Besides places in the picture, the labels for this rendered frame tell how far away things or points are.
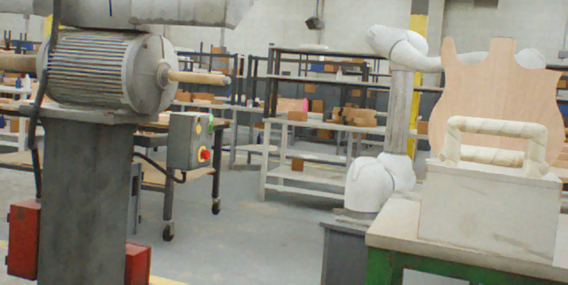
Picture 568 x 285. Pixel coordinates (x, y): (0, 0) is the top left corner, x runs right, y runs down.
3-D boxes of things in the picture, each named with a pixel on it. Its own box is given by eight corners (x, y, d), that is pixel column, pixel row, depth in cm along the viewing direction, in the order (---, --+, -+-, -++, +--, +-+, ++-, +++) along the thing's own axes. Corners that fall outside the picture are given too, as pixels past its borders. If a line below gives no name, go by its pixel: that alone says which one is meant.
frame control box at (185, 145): (122, 180, 174) (126, 108, 172) (156, 172, 194) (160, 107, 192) (181, 190, 166) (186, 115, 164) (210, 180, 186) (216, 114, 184)
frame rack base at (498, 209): (416, 239, 109) (424, 163, 108) (423, 224, 123) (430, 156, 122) (554, 265, 99) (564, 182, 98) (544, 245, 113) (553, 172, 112)
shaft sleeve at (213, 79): (171, 68, 150) (175, 76, 152) (167, 75, 148) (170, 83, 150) (224, 72, 144) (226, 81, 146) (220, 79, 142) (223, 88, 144)
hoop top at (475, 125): (444, 130, 107) (446, 115, 107) (446, 129, 110) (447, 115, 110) (548, 141, 100) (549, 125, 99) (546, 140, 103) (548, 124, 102)
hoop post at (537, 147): (525, 176, 101) (531, 131, 101) (524, 174, 104) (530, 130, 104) (543, 178, 100) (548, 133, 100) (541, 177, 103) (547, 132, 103)
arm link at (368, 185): (335, 205, 209) (340, 154, 207) (362, 201, 221) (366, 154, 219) (365, 215, 197) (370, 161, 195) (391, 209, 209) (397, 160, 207)
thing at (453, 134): (441, 165, 108) (445, 122, 107) (442, 163, 111) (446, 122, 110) (456, 167, 107) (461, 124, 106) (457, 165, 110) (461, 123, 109)
